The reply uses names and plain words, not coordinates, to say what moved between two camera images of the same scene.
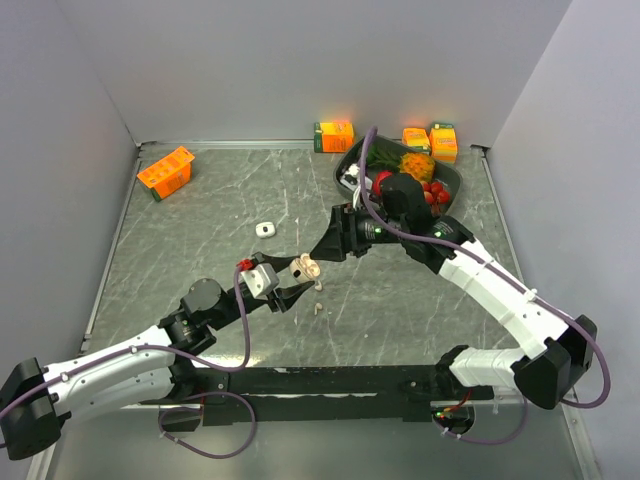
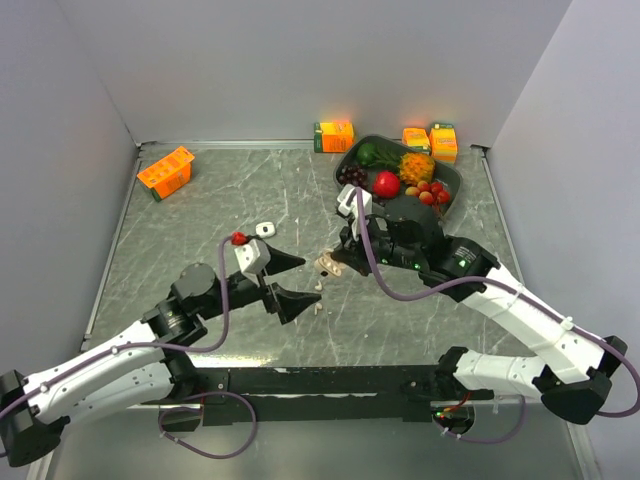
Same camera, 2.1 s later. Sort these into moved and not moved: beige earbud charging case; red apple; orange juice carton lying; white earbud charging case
Moved: beige earbud charging case
Not moved: orange juice carton lying; white earbud charging case; red apple
